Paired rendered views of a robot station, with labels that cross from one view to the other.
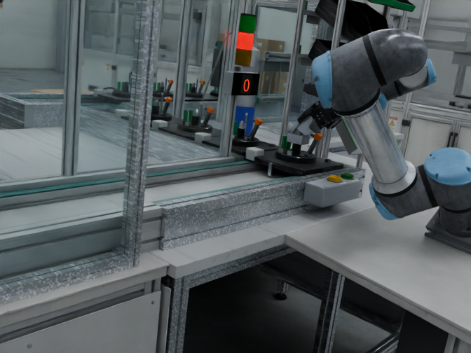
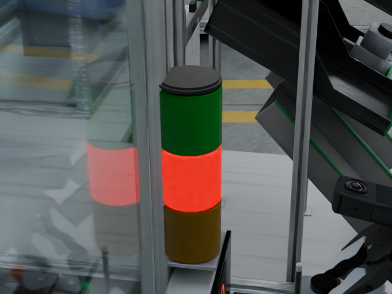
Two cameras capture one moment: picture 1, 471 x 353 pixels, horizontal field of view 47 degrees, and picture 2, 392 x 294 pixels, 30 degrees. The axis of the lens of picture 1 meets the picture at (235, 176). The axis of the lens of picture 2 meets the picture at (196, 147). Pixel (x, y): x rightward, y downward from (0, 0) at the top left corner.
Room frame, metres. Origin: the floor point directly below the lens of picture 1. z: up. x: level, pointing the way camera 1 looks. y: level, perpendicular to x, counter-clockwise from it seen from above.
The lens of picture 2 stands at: (1.30, 0.28, 1.62)
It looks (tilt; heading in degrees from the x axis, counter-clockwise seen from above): 27 degrees down; 330
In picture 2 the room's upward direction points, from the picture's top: 1 degrees counter-clockwise
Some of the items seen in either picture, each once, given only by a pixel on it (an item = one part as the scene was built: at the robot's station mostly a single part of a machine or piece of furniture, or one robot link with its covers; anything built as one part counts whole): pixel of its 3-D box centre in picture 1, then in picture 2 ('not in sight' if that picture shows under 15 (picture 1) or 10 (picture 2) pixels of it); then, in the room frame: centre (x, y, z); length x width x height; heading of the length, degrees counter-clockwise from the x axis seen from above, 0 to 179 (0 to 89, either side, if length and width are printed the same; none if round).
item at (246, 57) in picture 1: (243, 57); (191, 222); (1.74, 0.02, 1.28); 0.05 x 0.05 x 0.05
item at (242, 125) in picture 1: (240, 131); not in sight; (1.98, 0.00, 1.01); 0.24 x 0.24 x 0.13; 49
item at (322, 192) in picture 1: (333, 190); not in sight; (1.61, -0.30, 0.93); 0.21 x 0.07 x 0.06; 139
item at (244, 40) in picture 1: (244, 40); (190, 170); (1.74, 0.02, 1.33); 0.05 x 0.05 x 0.05
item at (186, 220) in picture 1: (277, 197); not in sight; (1.50, -0.13, 0.91); 0.89 x 0.06 x 0.11; 139
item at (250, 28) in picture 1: (247, 24); (189, 113); (1.74, 0.02, 1.38); 0.05 x 0.05 x 0.05
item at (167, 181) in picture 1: (227, 184); not in sight; (1.60, 0.02, 0.91); 0.84 x 0.28 x 0.10; 139
